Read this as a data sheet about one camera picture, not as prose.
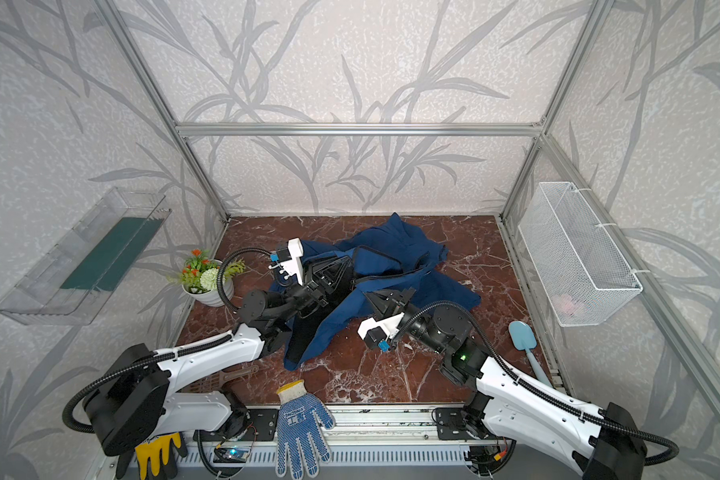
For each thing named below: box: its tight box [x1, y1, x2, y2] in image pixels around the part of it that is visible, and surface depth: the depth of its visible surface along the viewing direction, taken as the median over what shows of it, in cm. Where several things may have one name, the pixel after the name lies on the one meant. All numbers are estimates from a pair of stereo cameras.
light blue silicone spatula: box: [509, 320, 553, 387], surface depth 89 cm
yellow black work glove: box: [116, 432, 188, 480], surface depth 69 cm
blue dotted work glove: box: [275, 379, 335, 479], surface depth 75 cm
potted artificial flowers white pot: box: [166, 249, 246, 308], surface depth 88 cm
